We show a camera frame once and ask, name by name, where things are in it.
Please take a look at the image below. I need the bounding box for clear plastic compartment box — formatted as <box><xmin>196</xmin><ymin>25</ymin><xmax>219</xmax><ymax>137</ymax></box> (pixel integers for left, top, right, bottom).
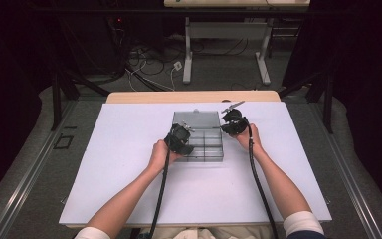
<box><xmin>172</xmin><ymin>109</ymin><xmax>225</xmax><ymax>163</ymax></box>

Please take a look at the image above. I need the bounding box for aluminium floor rail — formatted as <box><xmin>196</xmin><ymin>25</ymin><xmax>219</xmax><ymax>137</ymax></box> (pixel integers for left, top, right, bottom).
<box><xmin>311</xmin><ymin>103</ymin><xmax>382</xmax><ymax>239</ymax></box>
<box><xmin>0</xmin><ymin>101</ymin><xmax>78</xmax><ymax>239</ymax></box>

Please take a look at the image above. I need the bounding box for person's right hand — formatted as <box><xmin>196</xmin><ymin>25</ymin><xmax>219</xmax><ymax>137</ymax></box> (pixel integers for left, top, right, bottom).
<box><xmin>235</xmin><ymin>123</ymin><xmax>267</xmax><ymax>158</ymax></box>

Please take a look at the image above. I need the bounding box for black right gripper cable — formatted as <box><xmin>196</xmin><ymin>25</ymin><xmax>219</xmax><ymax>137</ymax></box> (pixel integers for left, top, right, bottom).
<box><xmin>243</xmin><ymin>116</ymin><xmax>280</xmax><ymax>239</ymax></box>

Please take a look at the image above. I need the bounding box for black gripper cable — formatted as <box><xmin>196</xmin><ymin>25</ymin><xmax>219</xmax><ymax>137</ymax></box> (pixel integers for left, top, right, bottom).
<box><xmin>148</xmin><ymin>147</ymin><xmax>171</xmax><ymax>239</ymax></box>
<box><xmin>243</xmin><ymin>116</ymin><xmax>280</xmax><ymax>239</ymax></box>

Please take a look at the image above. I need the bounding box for person's beige clothing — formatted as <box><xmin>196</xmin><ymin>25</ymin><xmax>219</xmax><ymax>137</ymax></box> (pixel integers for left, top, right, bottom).
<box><xmin>138</xmin><ymin>226</ymin><xmax>287</xmax><ymax>239</ymax></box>

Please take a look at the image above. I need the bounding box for person's left hand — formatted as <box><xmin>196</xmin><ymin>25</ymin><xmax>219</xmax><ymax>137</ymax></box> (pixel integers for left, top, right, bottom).
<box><xmin>148</xmin><ymin>139</ymin><xmax>183</xmax><ymax>172</ymax></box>

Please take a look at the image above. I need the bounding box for wooden table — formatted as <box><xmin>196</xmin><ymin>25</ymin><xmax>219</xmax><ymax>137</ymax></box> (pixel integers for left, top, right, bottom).
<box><xmin>65</xmin><ymin>90</ymin><xmax>326</xmax><ymax>230</ymax></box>

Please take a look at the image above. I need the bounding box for dark equipment with red light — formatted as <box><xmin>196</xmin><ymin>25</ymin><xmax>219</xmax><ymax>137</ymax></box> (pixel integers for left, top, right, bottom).
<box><xmin>103</xmin><ymin>15</ymin><xmax>131</xmax><ymax>78</ymax></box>

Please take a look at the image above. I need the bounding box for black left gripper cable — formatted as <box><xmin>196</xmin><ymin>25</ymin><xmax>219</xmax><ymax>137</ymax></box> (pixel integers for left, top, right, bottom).
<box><xmin>148</xmin><ymin>147</ymin><xmax>171</xmax><ymax>239</ymax></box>

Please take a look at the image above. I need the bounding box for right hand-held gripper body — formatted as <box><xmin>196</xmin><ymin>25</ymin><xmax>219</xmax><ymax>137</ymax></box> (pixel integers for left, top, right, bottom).
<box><xmin>221</xmin><ymin>101</ymin><xmax>249</xmax><ymax>135</ymax></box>

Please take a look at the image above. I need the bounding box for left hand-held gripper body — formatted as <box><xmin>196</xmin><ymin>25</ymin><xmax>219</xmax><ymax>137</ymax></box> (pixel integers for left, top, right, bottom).
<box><xmin>164</xmin><ymin>121</ymin><xmax>196</xmax><ymax>154</ymax></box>

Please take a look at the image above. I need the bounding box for tangle of black floor cables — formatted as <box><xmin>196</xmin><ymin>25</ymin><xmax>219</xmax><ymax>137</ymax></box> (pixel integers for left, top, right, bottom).
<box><xmin>125</xmin><ymin>34</ymin><xmax>188</xmax><ymax>78</ymax></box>

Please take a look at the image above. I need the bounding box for dark curtain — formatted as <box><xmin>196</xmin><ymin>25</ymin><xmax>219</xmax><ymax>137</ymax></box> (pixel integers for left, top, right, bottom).
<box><xmin>0</xmin><ymin>0</ymin><xmax>53</xmax><ymax>211</ymax></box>
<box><xmin>282</xmin><ymin>0</ymin><xmax>382</xmax><ymax>214</ymax></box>

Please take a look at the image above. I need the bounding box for white table mat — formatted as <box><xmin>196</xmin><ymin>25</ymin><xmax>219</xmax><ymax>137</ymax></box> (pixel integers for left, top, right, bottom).
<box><xmin>59</xmin><ymin>102</ymin><xmax>332</xmax><ymax>227</ymax></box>

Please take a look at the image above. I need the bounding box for white floor cable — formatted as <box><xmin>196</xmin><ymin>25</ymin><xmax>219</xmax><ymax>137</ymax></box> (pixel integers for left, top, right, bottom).
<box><xmin>124</xmin><ymin>64</ymin><xmax>177</xmax><ymax>93</ymax></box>

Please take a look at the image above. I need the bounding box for black metal stand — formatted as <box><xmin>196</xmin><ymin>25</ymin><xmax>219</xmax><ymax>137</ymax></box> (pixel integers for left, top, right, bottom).
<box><xmin>278</xmin><ymin>71</ymin><xmax>334</xmax><ymax>134</ymax></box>
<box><xmin>50</xmin><ymin>71</ymin><xmax>111</xmax><ymax>132</ymax></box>

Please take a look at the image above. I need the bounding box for white desk with metal frame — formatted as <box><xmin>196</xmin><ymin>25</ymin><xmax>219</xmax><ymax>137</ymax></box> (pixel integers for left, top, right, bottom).
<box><xmin>163</xmin><ymin>0</ymin><xmax>311</xmax><ymax>86</ymax></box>

